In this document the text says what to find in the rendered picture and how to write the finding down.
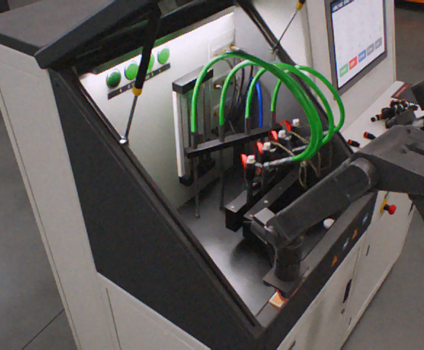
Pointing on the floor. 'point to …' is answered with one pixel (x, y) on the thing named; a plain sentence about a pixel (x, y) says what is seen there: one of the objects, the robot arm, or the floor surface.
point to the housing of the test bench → (47, 152)
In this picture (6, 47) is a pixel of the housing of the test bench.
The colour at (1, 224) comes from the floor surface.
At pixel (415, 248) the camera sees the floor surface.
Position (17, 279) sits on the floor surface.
